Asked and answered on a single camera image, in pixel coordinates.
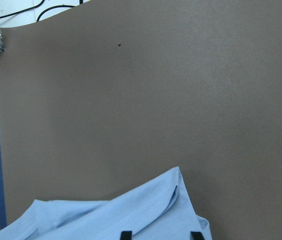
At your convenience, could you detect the light blue t-shirt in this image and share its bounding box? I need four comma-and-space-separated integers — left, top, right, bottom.
0, 167, 212, 240

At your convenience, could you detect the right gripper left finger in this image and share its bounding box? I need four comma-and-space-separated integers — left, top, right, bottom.
120, 231, 133, 240

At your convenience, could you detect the white side table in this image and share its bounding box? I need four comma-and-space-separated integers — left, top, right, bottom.
0, 0, 86, 28

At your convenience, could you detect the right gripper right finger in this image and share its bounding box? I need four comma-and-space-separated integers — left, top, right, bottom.
190, 231, 203, 240

